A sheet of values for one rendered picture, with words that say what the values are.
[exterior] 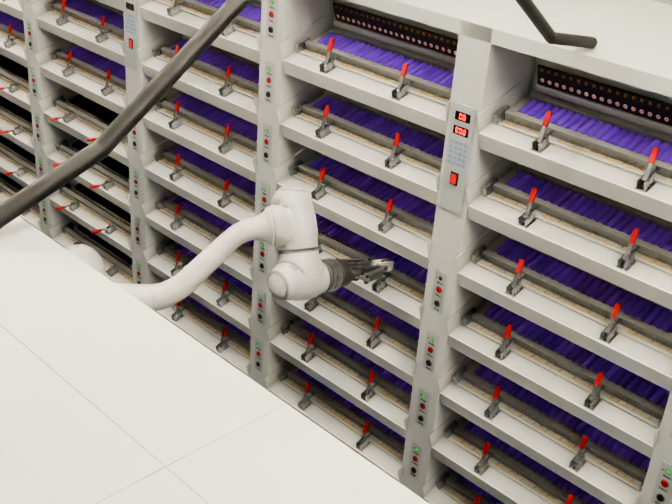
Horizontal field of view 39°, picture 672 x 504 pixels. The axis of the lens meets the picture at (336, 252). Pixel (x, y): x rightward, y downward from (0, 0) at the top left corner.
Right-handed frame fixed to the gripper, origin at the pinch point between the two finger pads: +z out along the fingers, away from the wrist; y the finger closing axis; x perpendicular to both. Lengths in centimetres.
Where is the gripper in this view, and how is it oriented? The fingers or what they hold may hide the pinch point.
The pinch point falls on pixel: (382, 265)
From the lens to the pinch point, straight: 265.4
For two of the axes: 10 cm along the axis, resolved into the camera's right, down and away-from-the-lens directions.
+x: 2.1, -9.2, -3.3
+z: 6.8, -1.0, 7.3
